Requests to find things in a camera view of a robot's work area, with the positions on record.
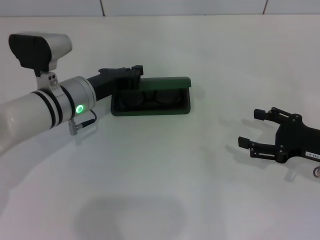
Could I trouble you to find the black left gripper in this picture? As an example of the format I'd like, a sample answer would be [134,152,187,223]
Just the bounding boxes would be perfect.
[86,64,145,103]

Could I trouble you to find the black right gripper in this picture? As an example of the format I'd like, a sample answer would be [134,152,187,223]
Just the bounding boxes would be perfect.
[238,106,320,165]

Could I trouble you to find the black round-framed glasses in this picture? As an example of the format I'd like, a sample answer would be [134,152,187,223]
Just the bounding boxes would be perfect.
[117,90,185,107]

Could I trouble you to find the green glasses case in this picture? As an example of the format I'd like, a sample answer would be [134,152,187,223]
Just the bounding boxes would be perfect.
[110,76,192,117]

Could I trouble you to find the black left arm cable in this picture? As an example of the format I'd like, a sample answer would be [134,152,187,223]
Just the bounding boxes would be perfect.
[68,109,98,136]

